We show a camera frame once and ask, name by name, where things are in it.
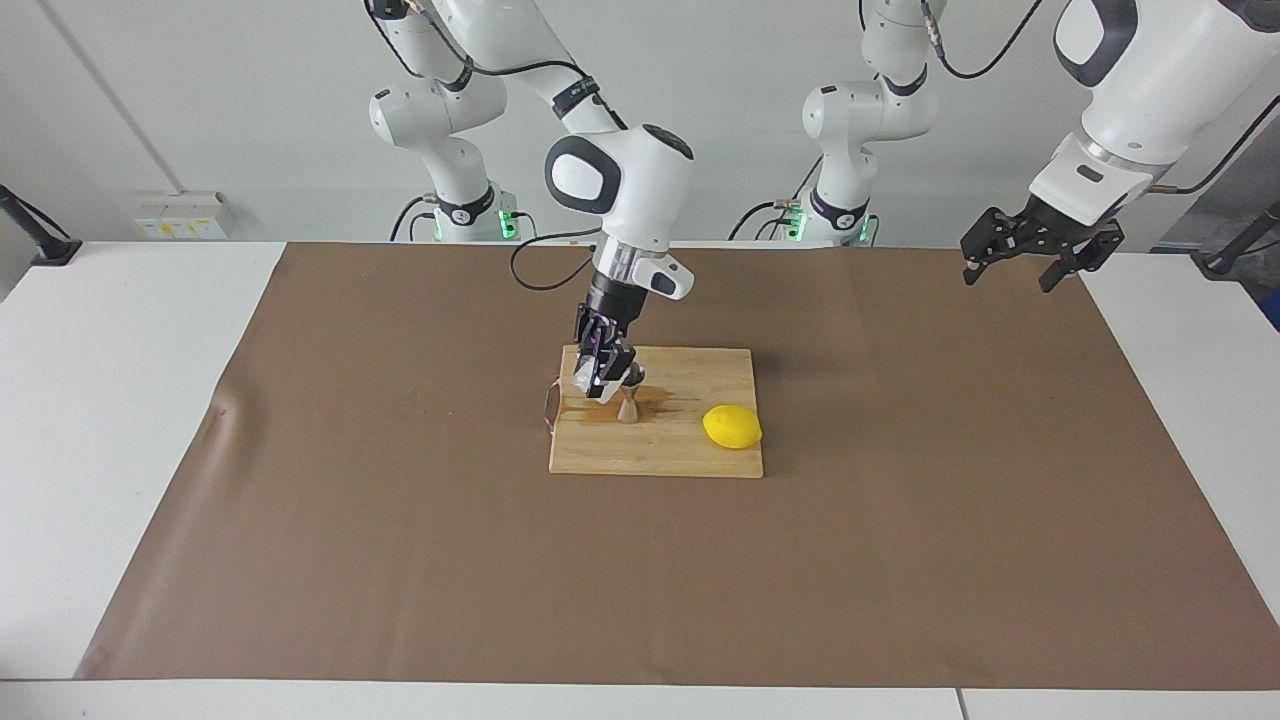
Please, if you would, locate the white wall socket strip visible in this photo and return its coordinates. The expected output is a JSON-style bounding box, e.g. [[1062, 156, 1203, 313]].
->
[[133, 193, 233, 242]]

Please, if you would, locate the clear faceted glass cup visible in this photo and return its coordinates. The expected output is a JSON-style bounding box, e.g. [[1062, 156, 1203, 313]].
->
[[572, 345, 621, 398]]

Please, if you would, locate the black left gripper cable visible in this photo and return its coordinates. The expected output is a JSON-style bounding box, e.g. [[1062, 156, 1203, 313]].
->
[[855, 0, 1280, 196]]

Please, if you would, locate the steel double jigger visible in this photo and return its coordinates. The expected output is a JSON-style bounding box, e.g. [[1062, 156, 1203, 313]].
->
[[617, 365, 648, 425]]

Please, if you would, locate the black camera stand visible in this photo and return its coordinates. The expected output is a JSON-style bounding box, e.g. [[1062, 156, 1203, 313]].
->
[[1195, 198, 1280, 281], [0, 183, 84, 267]]

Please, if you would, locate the black base cable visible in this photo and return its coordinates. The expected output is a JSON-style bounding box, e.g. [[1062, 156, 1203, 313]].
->
[[728, 198, 806, 243]]

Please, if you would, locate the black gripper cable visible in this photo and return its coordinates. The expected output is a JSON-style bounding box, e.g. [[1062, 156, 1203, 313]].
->
[[365, 0, 631, 293], [855, 0, 1280, 196]]

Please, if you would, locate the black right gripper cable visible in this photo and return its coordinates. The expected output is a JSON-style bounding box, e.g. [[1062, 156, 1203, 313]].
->
[[365, 0, 631, 293]]

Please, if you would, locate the wooden cutting board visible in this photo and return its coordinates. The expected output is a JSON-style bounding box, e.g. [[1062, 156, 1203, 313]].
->
[[543, 345, 764, 479]]

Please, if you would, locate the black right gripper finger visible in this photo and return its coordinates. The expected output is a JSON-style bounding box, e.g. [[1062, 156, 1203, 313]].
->
[[574, 303, 611, 353], [598, 335, 638, 403]]

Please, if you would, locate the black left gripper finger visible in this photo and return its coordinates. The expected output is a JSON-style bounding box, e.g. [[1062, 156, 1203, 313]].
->
[[1040, 222, 1126, 294], [960, 207, 1026, 287]]

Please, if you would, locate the brown paper table mat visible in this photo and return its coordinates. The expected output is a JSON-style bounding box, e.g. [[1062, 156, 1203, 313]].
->
[[75, 243, 1280, 693]]

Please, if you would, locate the yellow lemon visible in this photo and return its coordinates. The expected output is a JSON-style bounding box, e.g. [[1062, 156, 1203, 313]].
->
[[702, 404, 764, 451]]

